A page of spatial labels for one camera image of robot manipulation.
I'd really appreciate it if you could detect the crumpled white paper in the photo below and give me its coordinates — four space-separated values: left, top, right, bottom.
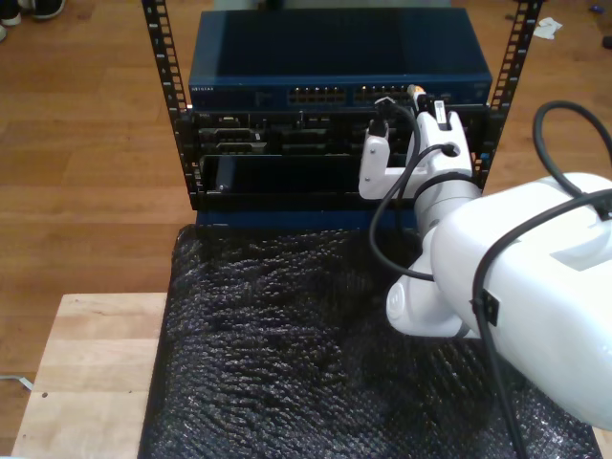
533 17 563 42

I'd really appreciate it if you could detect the black rack server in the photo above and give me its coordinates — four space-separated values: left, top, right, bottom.
188 110 492 157

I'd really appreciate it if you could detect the black empty rack chassis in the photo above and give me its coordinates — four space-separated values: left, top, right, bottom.
198 152 482 211

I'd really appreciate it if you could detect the black bubble wrap mat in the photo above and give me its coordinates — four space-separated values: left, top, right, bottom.
137 222 602 459

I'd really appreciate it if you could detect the person's dark shoe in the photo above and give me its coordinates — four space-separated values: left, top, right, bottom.
32 0 68 20

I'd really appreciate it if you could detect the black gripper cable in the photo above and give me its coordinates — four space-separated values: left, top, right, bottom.
382 142 461 208

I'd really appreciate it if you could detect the black perforated rack post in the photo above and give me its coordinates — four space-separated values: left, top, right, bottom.
141 0 205 212
470 0 545 192

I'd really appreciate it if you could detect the blue network switch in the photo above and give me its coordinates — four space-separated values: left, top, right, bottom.
187 8 493 112

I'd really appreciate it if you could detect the blue rack base plate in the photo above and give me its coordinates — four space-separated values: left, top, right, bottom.
194 208 422 231

